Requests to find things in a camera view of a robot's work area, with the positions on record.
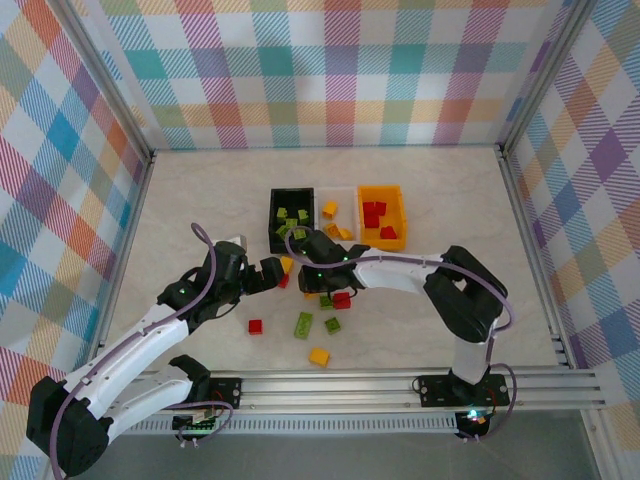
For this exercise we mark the white plastic bin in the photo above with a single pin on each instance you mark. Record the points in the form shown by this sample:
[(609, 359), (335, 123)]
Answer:
[(345, 200)]

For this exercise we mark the long green lego brick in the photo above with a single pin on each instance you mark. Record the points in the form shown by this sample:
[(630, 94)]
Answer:
[(303, 325)]

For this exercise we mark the orange plastic bin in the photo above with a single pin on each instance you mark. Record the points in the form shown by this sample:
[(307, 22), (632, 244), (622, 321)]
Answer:
[(395, 210)]

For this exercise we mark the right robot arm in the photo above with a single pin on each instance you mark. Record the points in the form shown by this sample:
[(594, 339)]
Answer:
[(395, 272)]

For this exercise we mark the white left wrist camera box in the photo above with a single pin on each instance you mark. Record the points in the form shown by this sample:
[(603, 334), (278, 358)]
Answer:
[(241, 241)]

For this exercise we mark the red lego brick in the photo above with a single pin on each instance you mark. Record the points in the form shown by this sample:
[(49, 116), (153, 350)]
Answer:
[(283, 281), (370, 207), (256, 326), (381, 208), (342, 301), (388, 233), (371, 220)]

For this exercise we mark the aluminium table side rail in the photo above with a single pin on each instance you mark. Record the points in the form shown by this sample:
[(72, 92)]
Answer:
[(529, 240), (127, 240)]

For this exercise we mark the black plastic bin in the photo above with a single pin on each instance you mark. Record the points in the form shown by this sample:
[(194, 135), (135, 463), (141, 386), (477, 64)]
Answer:
[(277, 200)]

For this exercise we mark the aluminium frame post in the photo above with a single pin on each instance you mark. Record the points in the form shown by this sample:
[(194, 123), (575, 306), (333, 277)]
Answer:
[(106, 75), (542, 75)]

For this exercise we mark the wide aluminium mounting rail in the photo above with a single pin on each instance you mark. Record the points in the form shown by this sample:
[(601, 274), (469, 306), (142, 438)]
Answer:
[(325, 392)]

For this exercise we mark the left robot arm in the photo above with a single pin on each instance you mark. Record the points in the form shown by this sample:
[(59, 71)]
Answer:
[(145, 340)]

